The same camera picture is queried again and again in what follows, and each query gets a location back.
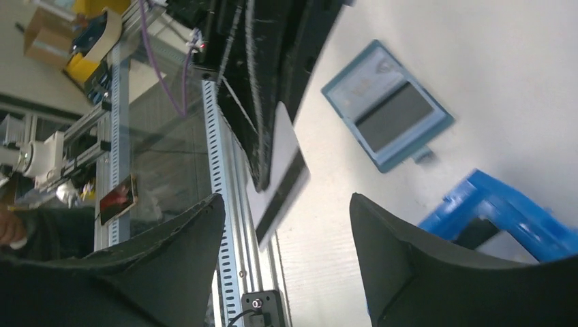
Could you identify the blue plastic bin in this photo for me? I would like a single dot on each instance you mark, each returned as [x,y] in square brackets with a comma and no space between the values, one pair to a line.
[480,206]

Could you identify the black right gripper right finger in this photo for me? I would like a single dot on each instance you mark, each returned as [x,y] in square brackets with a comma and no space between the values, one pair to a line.
[414,278]

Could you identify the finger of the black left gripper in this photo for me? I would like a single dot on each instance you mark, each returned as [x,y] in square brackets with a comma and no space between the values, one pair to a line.
[261,54]

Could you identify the smartphone with red screen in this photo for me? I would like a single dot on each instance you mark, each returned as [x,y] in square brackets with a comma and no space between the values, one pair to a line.
[119,200]

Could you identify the teal leather card holder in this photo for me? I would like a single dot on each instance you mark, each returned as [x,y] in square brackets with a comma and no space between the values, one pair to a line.
[387,110]

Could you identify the cardboard box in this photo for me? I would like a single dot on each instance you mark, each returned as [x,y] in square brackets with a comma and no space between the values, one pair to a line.
[48,38]

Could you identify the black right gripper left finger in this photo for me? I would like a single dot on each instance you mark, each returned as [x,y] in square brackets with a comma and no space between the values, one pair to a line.
[51,276]

